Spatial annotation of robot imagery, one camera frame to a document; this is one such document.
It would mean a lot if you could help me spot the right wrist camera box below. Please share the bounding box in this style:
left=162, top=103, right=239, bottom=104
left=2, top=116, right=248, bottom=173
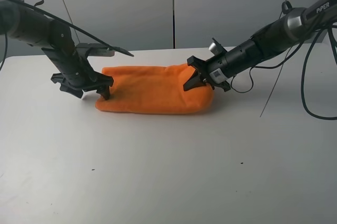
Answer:
left=208, top=38, right=227, bottom=56

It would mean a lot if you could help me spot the black left camera cable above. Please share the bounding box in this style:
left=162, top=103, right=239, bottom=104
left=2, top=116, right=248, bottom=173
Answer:
left=0, top=0, right=135, bottom=58

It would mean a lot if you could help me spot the orange microfibre towel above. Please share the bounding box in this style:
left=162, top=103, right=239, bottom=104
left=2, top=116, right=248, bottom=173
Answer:
left=95, top=64, right=214, bottom=114

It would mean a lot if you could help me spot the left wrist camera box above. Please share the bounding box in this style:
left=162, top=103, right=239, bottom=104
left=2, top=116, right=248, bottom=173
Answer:
left=75, top=43, right=115, bottom=58

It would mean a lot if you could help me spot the black right camera cable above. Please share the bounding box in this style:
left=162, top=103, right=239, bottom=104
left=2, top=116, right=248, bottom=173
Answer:
left=229, top=0, right=337, bottom=120

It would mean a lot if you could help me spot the black camera cable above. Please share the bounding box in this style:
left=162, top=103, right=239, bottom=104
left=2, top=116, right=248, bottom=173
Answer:
left=0, top=0, right=135, bottom=58
left=229, top=0, right=337, bottom=120

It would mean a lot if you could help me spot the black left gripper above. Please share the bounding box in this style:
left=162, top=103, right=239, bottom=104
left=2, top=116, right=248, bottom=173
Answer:
left=51, top=60, right=114, bottom=100

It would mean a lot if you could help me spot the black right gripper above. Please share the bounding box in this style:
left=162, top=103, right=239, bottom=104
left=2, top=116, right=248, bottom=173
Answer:
left=183, top=50, right=237, bottom=92

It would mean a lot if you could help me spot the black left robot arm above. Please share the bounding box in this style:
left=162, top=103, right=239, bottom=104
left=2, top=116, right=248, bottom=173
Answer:
left=1, top=0, right=114, bottom=99

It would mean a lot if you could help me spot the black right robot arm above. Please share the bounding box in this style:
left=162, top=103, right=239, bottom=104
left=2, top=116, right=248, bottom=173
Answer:
left=183, top=0, right=336, bottom=91

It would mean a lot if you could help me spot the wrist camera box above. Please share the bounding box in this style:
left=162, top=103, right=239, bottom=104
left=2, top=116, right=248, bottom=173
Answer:
left=75, top=43, right=115, bottom=58
left=208, top=38, right=227, bottom=56

